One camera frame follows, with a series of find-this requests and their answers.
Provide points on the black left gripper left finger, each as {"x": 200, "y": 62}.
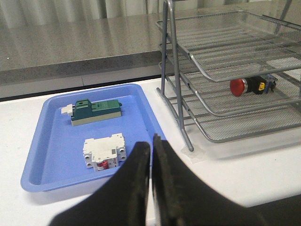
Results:
{"x": 121, "y": 201}

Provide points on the silver metal rack frame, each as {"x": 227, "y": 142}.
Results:
{"x": 176, "y": 70}

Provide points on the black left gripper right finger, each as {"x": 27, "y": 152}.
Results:
{"x": 182, "y": 199}

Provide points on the blue plastic tray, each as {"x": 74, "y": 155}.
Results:
{"x": 55, "y": 158}

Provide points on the white circuit breaker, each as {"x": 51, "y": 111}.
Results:
{"x": 104, "y": 153}

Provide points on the green limit switch module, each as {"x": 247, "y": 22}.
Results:
{"x": 85, "y": 111}

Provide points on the grey stone counter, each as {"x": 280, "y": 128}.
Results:
{"x": 36, "y": 60}

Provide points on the silver mesh tray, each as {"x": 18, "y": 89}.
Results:
{"x": 237, "y": 44}
{"x": 207, "y": 102}
{"x": 237, "y": 77}

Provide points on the red emergency stop button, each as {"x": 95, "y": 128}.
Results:
{"x": 258, "y": 85}

